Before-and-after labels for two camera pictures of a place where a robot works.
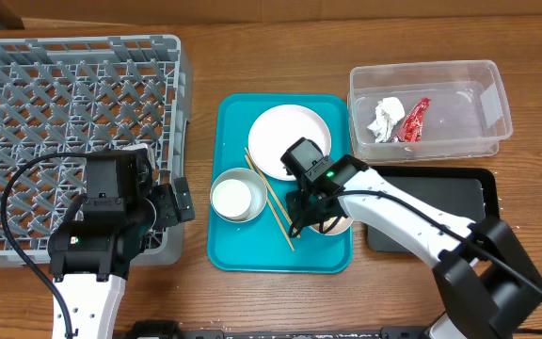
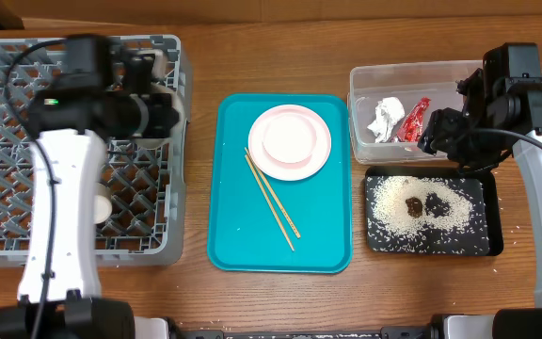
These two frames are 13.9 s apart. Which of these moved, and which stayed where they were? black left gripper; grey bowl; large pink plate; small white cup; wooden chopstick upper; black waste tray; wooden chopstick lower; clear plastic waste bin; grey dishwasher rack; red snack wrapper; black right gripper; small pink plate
Moved: black left gripper; small pink plate; grey bowl; black right gripper; small white cup
Stayed: wooden chopstick upper; wooden chopstick lower; large pink plate; black waste tray; red snack wrapper; clear plastic waste bin; grey dishwasher rack
